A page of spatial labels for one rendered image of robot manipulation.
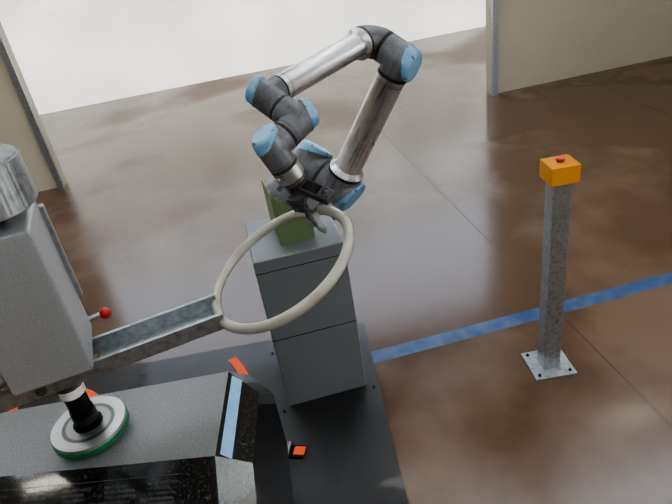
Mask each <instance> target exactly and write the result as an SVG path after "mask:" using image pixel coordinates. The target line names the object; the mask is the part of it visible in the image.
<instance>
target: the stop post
mask: <svg viewBox="0 0 672 504"><path fill-rule="evenodd" d="M559 156H565V157H566V159H565V161H561V162H559V161H556V160H555V157H557V156H554V157H548V158H542V159H540V170H539V176H540V177H541V178H542V179H543V180H544V181H545V182H546V184H545V206H544V227H543V249H542V270H541V292H540V313H539V335H538V350H537V351H531V352H526V353H521V356H522V358H523V359H524V361H525V363H526V364H527V366H528V368H529V369H530V371H531V373H532V374H533V376H534V378H535V379H536V381H537V382H538V381H543V380H549V379H554V378H559V377H564V376H570V375H575V374H577V371H576V370H575V369H574V367H573V366H572V364H571V363H570V361H569V360H568V359H567V357H566V356H565V354H564V353H563V351H562V350H561V338H562V325H563V311H564V297H565V283H566V270H567V256H568V242H569V228H570V215H571V201H572V187H573V183H578V182H580V175H581V164H580V163H579V162H578V161H576V160H575V159H574V158H572V157H571V156H570V155H568V154H565V155H559Z"/></svg>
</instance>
